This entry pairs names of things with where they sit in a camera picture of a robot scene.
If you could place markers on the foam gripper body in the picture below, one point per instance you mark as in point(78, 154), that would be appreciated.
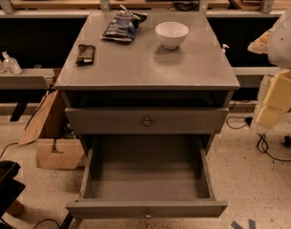
point(284, 43)

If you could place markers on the grey drawer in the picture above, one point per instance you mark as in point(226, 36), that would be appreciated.
point(149, 121)
point(146, 177)

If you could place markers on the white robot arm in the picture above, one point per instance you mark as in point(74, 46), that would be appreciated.
point(276, 42)

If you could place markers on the grey wooden drawer cabinet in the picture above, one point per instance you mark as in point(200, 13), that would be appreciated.
point(145, 74)

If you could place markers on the grey top drawer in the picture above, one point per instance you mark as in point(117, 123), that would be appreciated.
point(149, 121)

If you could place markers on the black chair caster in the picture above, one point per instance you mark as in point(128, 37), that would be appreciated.
point(287, 141)

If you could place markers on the small white pump bottle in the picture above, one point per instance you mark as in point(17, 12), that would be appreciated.
point(224, 49)

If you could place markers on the white ceramic bowl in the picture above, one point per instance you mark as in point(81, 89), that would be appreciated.
point(171, 34)

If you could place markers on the blue chip bag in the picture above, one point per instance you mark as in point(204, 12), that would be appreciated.
point(124, 25)

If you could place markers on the dark snack bar wrapper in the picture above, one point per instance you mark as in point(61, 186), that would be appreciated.
point(85, 55)

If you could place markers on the brown cardboard box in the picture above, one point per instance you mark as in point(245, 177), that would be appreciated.
point(56, 147)

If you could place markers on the clear sanitizer bottle right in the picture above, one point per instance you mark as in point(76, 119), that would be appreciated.
point(11, 64)

